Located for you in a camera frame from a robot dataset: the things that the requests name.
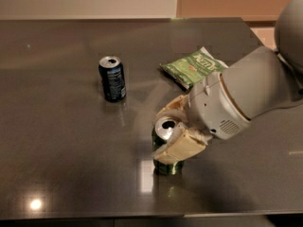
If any blue soda can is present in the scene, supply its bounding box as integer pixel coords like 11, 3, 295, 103
98, 56, 126, 102

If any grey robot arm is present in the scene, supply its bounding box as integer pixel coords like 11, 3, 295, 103
152, 0, 303, 165

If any green soda can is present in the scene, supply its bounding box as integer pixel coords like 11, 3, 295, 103
151, 116, 184, 175

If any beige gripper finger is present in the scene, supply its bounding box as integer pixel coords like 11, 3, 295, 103
152, 123, 212, 165
152, 95, 188, 124

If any green chip bag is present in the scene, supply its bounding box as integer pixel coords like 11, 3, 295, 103
160, 47, 227, 90

